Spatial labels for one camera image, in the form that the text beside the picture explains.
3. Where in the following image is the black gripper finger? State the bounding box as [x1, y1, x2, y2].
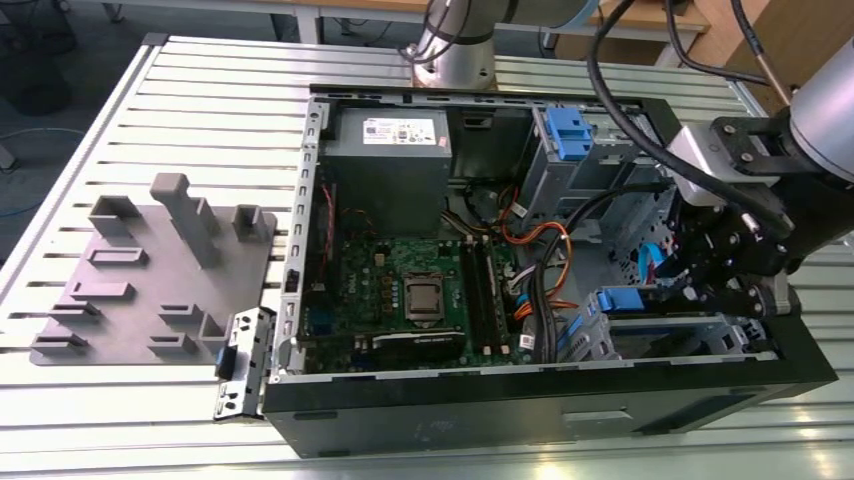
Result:
[666, 207, 742, 297]
[657, 279, 802, 321]

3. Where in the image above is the metal disk bay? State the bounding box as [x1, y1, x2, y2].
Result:
[566, 283, 769, 364]

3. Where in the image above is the grey drive cage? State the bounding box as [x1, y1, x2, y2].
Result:
[518, 107, 675, 244]

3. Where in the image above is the blue drive latch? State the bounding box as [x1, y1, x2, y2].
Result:
[543, 108, 594, 162]

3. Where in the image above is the black RAM slot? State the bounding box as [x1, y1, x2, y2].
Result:
[481, 234, 510, 354]
[459, 234, 487, 356]

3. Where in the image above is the brown wooden cabinet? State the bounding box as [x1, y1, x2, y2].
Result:
[723, 0, 854, 109]

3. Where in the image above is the silver CPU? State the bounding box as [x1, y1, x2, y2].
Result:
[405, 282, 445, 315]

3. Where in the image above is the wooden desk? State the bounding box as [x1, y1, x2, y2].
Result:
[553, 0, 710, 69]

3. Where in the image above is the black graphics card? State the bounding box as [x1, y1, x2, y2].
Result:
[370, 327, 469, 362]

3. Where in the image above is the black PC case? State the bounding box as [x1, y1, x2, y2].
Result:
[263, 82, 840, 459]

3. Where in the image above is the grey power supply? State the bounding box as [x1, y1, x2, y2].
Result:
[330, 107, 455, 236]

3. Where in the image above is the green motherboard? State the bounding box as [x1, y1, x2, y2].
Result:
[299, 234, 529, 374]

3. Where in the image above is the grey parts rack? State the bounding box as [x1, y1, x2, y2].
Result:
[30, 172, 282, 369]

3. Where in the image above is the blue data wire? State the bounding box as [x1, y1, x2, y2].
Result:
[637, 241, 670, 290]

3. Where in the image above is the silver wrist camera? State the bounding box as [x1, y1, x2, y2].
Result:
[666, 127, 733, 206]

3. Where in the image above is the orange wire bundle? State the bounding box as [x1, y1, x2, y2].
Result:
[499, 219, 582, 321]

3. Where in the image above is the black case cable bundle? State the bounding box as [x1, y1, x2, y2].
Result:
[533, 182, 675, 364]

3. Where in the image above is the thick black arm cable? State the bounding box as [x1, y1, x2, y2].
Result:
[586, 0, 795, 241]

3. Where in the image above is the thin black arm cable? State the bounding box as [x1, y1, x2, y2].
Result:
[665, 0, 775, 87]

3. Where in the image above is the thin red wire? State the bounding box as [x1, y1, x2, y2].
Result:
[318, 183, 336, 292]

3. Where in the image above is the hinged metal slot bracket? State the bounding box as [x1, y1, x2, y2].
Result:
[212, 305, 279, 421]

